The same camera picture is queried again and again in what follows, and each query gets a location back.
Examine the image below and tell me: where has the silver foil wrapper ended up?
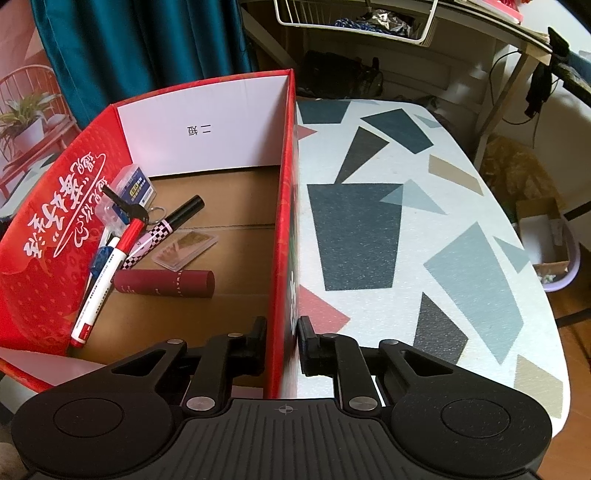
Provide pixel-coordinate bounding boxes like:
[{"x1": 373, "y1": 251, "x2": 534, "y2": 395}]
[{"x1": 365, "y1": 10, "x2": 411, "y2": 35}]

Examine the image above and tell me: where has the geometric patterned table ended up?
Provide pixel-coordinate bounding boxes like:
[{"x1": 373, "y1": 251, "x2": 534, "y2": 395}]
[{"x1": 0, "y1": 98, "x2": 568, "y2": 435}]

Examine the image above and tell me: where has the black side table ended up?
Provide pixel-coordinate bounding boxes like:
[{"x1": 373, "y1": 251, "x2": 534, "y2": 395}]
[{"x1": 549, "y1": 28, "x2": 591, "y2": 107}]

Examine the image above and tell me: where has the yellow plastic bag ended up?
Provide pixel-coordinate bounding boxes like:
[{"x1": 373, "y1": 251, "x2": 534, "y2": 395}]
[{"x1": 482, "y1": 136, "x2": 561, "y2": 208}]

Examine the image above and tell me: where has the black hanging strap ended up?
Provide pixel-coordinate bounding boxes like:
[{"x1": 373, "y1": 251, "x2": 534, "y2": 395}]
[{"x1": 525, "y1": 65, "x2": 555, "y2": 118}]

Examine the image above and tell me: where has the pink box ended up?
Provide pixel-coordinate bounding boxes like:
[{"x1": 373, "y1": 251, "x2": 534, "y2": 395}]
[{"x1": 475, "y1": 0, "x2": 525, "y2": 23}]

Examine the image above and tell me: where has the red cardboard box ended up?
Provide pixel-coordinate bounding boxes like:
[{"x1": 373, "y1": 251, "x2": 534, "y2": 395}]
[{"x1": 0, "y1": 69, "x2": 301, "y2": 400}]

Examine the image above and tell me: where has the red printed wall backdrop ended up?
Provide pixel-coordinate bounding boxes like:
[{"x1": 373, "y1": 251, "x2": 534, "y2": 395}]
[{"x1": 0, "y1": 0, "x2": 84, "y2": 217}]

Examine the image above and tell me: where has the clear plastic box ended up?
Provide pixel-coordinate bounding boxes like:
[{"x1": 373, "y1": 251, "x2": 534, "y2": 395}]
[{"x1": 99, "y1": 164, "x2": 155, "y2": 232}]

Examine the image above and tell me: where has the purple plastic basin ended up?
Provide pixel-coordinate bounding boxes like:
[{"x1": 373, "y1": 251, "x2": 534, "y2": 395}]
[{"x1": 536, "y1": 203, "x2": 581, "y2": 294}]

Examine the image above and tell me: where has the white wire basket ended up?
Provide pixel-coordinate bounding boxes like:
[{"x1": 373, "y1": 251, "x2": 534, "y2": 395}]
[{"x1": 273, "y1": 0, "x2": 439, "y2": 46}]

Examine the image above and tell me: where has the small brown cardboard box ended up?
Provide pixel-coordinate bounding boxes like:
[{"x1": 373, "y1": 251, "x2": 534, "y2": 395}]
[{"x1": 515, "y1": 198, "x2": 571, "y2": 278}]

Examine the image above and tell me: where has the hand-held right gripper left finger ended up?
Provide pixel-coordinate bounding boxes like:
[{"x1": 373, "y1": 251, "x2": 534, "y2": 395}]
[{"x1": 111, "y1": 316, "x2": 269, "y2": 412}]

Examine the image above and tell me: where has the white desk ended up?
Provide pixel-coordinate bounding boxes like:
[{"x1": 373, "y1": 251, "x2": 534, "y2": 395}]
[{"x1": 240, "y1": 0, "x2": 552, "y2": 160}]

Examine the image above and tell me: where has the black bag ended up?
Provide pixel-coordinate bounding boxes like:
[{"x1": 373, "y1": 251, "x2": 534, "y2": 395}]
[{"x1": 300, "y1": 50, "x2": 384, "y2": 100}]

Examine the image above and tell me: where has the maroon cylindrical tube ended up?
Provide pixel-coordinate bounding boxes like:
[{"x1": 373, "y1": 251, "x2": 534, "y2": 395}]
[{"x1": 113, "y1": 270, "x2": 216, "y2": 298}]

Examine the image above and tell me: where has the checkered mascara tube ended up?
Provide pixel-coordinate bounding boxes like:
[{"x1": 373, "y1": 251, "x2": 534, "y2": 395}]
[{"x1": 121, "y1": 195, "x2": 205, "y2": 271}]

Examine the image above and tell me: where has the teal curtain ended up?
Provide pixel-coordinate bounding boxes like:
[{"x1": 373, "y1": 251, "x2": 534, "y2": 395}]
[{"x1": 30, "y1": 0, "x2": 259, "y2": 130}]

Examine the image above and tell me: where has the white marker with red cap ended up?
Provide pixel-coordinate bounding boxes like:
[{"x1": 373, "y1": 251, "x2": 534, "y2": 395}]
[{"x1": 70, "y1": 218, "x2": 145, "y2": 348}]

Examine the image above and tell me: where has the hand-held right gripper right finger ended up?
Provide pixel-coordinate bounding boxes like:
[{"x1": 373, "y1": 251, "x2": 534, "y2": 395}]
[{"x1": 298, "y1": 316, "x2": 455, "y2": 411}]

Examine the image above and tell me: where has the black key with ring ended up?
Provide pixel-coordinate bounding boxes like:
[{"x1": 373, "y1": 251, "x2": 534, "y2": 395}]
[{"x1": 102, "y1": 185, "x2": 166, "y2": 225}]

